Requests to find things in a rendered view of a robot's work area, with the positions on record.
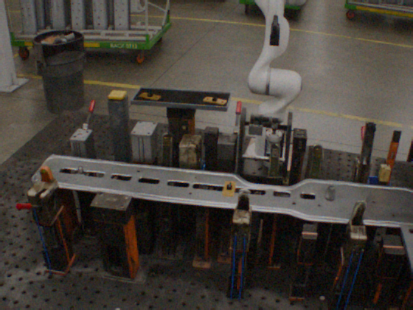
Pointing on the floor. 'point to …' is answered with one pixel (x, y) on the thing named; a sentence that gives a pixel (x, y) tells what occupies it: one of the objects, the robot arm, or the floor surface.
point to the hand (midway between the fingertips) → (274, 38)
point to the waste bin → (61, 68)
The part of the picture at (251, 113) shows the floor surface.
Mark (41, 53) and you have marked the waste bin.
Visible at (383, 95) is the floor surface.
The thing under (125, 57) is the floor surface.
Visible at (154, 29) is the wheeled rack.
